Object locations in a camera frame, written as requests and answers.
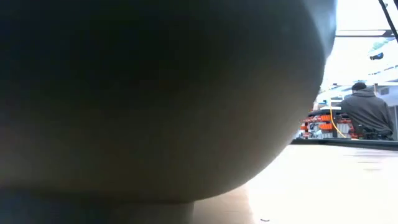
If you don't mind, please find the yellow hanging cable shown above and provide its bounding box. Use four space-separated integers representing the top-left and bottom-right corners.
328 105 348 139

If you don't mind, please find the shelf with orange bins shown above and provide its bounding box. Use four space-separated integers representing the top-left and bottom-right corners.
298 107 358 140

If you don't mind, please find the black overhead beam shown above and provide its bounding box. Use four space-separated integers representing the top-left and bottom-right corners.
335 29 395 39

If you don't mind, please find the person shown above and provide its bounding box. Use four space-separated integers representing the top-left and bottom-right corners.
339 82 395 135

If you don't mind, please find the black bowl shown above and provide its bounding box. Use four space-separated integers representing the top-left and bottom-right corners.
0 0 338 224

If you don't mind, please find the black aluminium table frame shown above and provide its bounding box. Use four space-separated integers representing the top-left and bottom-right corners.
290 138 398 152

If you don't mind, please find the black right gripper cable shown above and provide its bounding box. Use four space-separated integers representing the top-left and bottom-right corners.
377 0 398 44

